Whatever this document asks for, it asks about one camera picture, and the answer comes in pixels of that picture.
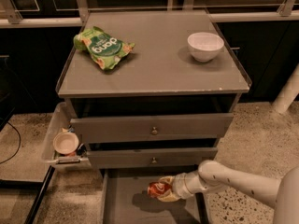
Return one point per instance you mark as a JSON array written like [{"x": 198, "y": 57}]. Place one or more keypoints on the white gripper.
[{"x": 179, "y": 186}]

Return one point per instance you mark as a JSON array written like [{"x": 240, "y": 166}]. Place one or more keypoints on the orange coke can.
[{"x": 159, "y": 189}]

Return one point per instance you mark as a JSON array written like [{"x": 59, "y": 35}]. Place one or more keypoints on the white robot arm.
[{"x": 258, "y": 158}]

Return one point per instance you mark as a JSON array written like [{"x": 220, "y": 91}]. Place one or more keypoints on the middle grey drawer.
[{"x": 158, "y": 157}]

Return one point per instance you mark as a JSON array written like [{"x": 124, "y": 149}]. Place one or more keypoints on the open bottom grey drawer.
[{"x": 126, "y": 199}]

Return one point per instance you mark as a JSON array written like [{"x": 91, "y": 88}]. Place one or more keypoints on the top grey drawer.
[{"x": 151, "y": 128}]

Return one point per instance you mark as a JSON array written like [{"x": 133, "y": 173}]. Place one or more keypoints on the grey drawer cabinet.
[{"x": 160, "y": 77}]

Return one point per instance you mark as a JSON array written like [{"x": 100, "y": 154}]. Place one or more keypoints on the small white bowl in bin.
[{"x": 65, "y": 143}]

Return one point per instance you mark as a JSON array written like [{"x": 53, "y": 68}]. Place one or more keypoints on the white bowl on cabinet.
[{"x": 204, "y": 46}]

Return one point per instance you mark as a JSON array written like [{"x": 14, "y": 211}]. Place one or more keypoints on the green chip bag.
[{"x": 104, "y": 49}]

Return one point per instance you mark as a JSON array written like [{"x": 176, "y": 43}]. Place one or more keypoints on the metal railing frame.
[{"x": 55, "y": 13}]

